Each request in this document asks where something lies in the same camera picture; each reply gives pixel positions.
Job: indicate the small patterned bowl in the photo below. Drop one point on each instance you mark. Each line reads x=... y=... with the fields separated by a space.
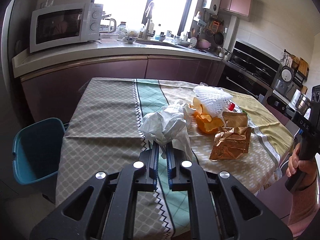
x=129 y=39

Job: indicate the white tissue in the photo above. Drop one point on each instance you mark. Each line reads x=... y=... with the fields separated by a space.
x=170 y=124

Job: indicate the silver rice cooker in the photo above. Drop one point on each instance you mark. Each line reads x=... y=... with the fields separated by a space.
x=284 y=80

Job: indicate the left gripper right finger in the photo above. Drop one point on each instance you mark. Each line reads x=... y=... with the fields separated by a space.
x=179 y=177

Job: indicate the black frying pan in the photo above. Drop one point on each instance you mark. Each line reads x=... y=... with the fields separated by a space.
x=219 y=38

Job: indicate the glass electric kettle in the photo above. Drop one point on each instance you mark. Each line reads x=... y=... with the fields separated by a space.
x=107 y=24

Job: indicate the gold foil snack bag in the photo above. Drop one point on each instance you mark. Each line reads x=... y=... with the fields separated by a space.
x=230 y=143

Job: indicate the white foam fruit net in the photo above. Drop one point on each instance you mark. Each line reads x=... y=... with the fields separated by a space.
x=215 y=100

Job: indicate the pink wall cabinet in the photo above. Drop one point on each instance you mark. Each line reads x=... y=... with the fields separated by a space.
x=238 y=7

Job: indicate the stainless steel pot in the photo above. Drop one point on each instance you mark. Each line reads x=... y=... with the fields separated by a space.
x=300 y=102

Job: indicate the white microwave oven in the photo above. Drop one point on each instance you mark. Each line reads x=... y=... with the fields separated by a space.
x=64 y=24

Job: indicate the metal stovetop kettle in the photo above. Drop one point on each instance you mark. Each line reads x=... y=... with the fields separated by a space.
x=225 y=54

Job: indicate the crushed plastic bottle red cap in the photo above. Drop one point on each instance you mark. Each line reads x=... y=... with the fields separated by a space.
x=234 y=108

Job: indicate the dark red base cabinets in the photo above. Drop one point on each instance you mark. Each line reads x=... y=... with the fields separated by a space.
x=56 y=92

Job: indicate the orange peel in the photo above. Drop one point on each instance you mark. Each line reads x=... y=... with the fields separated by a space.
x=206 y=123

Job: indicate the person's right hand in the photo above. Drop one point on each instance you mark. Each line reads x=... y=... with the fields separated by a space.
x=309 y=167

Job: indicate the pink bowl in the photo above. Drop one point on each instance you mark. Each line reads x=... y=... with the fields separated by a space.
x=203 y=44

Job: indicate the black built-in oven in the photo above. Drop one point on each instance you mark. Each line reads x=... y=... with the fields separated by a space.
x=249 y=71

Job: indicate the kitchen sink faucet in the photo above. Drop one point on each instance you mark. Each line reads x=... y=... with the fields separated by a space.
x=148 y=14

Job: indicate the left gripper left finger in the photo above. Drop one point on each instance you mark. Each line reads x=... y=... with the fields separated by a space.
x=147 y=175

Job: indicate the teal plastic trash bin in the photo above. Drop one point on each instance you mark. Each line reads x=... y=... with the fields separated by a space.
x=36 y=150

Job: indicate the white kitchen countertop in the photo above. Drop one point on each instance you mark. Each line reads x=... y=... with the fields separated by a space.
x=26 y=62

